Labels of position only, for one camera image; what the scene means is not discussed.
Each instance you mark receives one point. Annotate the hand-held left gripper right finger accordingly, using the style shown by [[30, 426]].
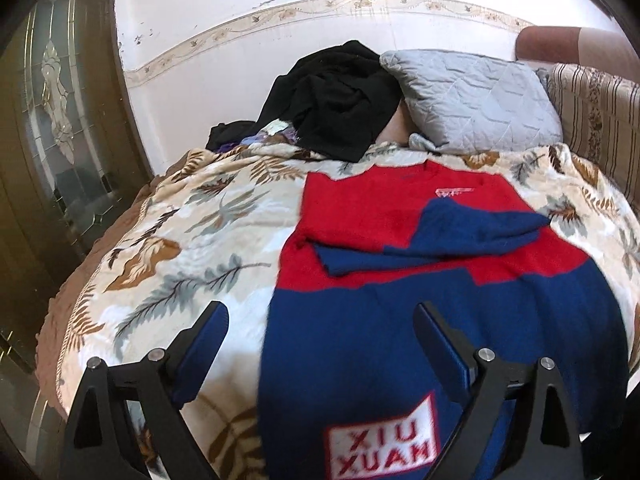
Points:
[[445, 355]]

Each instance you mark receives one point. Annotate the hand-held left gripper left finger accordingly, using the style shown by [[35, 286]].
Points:
[[199, 349]]

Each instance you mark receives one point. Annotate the red and blue knit sweater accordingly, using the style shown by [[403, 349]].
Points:
[[395, 280]]

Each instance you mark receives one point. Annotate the leaf print blanket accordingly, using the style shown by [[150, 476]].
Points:
[[185, 260]]

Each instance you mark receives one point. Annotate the purple patterned cloth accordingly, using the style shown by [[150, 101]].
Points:
[[265, 135]]

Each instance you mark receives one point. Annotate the grey quilted pillow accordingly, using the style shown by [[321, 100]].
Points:
[[475, 100]]

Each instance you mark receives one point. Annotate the stained glass door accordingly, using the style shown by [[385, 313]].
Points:
[[55, 125]]

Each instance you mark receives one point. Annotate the black garment pile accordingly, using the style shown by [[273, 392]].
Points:
[[330, 100]]

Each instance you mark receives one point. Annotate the striped floral cushion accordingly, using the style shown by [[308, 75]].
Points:
[[600, 110]]

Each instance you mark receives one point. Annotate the brown bolster pillow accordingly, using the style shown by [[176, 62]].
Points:
[[560, 42]]

